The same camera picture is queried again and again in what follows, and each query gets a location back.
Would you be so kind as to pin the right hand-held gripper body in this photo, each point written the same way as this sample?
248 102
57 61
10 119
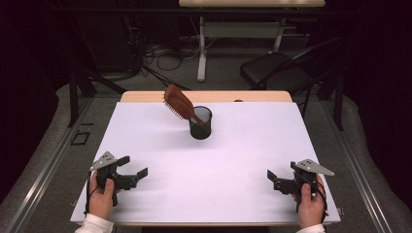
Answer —
307 178

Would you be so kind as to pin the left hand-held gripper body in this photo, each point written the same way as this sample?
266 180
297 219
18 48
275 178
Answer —
108 168

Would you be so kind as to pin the black mesh pen cup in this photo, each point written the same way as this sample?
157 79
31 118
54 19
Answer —
200 132

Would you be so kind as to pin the brown wooden hairbrush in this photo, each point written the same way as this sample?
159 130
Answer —
178 102

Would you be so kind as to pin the person's right hand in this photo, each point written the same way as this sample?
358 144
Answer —
309 210

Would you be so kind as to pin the person's left hand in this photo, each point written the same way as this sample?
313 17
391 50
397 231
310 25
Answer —
100 204

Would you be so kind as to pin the white table sheet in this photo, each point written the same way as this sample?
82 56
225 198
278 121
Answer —
200 181

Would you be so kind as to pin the black metal stand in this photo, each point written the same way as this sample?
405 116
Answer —
74 97
338 103

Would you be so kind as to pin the light wooden table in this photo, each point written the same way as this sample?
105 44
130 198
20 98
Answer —
226 96

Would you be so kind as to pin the black folding chair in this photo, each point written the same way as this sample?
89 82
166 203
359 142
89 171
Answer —
275 69

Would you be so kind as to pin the white-legged background desk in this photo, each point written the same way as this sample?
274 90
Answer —
239 29

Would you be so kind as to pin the grey metal floor rail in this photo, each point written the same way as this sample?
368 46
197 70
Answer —
356 168
42 181

